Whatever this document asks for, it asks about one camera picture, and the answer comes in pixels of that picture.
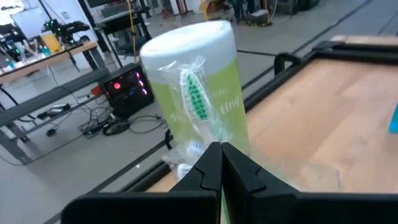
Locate wooden table grey legs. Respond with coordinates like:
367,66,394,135
0,40,109,166

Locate computer tower red lights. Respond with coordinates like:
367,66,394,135
98,63,155,119

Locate black floor cable tangle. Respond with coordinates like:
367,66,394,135
76,105,169,140

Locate yellow box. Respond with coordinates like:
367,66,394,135
40,32,63,54

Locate black frame hook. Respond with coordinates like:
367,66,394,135
164,128,174,151
273,52,301,77

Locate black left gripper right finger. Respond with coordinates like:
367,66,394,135
221,142,398,224

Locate yellow cable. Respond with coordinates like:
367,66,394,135
125,0,138,63

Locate green toothbrush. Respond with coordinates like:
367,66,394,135
167,55,233,224

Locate teal mouthwash bottle white cap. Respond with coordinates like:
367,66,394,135
387,103,398,135

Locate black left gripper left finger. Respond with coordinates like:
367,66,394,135
60,141,223,224

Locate clear plastic zip bag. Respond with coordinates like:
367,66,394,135
175,139,206,180

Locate white board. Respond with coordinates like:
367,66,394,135
11,6,50,40

